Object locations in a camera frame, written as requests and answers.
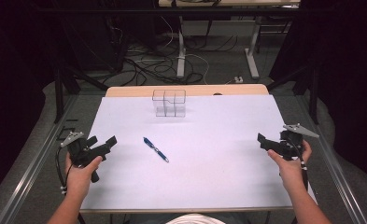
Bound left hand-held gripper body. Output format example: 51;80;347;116
59;131;102;184

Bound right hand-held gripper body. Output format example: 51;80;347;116
275;122;321;161

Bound person's right hand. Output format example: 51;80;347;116
266;139;313;191

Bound person's left hand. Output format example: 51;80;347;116
64;151;104;200

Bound blue pen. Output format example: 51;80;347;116
142;136;170;164

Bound black metal stand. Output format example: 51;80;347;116
266;59;320;126
52;46;110;125

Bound white table mat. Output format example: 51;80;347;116
79;94;318;213

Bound clear acrylic organizer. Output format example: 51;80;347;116
151;89;187;119

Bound white desk leg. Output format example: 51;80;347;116
244;15;263;80
176;15;187;79

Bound wooden table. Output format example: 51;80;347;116
78;83;297;215

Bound person's white shirt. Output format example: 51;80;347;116
164;213;226;224

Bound black horizontal bar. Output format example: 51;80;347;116
35;7;334;16

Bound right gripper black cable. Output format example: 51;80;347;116
287;135;310;191

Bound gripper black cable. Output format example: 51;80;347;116
287;135;310;191
54;145;75;196

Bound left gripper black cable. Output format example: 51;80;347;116
54;145;75;196

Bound metal floor rail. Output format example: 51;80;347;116
294;92;367;224
0;94;80;224

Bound tangle of floor cables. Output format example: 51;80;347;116
100;15;240;88

